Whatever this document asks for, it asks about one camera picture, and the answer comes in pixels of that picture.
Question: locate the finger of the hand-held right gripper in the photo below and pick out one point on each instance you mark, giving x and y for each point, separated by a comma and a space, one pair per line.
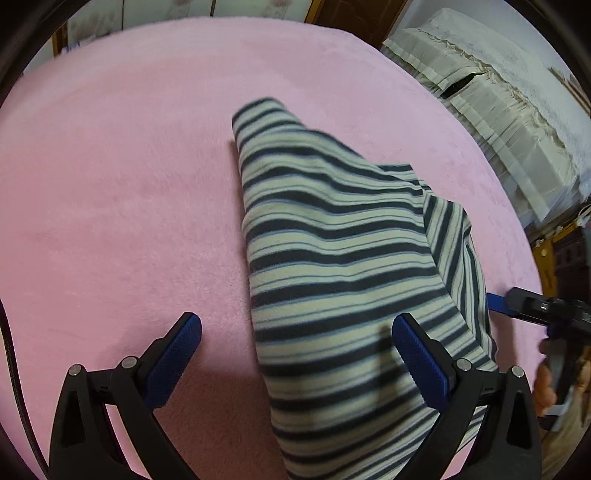
497, 303

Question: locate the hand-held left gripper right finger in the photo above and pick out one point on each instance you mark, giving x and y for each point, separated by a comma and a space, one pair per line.
418, 360

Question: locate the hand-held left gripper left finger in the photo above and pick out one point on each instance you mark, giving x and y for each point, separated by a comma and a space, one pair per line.
178, 355

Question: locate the striped turtleneck shirt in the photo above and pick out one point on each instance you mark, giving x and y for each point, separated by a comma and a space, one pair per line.
332, 254

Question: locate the person's right hand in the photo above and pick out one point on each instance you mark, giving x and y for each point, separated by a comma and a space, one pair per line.
544, 387

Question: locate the person's beige clothing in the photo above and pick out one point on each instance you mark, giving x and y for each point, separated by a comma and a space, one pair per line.
568, 447

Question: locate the pink bed blanket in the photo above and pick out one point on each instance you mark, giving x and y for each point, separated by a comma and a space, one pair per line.
138, 161

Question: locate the white lace cover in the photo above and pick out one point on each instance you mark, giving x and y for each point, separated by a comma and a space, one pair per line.
508, 46

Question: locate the brown wooden door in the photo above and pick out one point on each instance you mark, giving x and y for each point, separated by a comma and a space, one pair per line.
355, 16

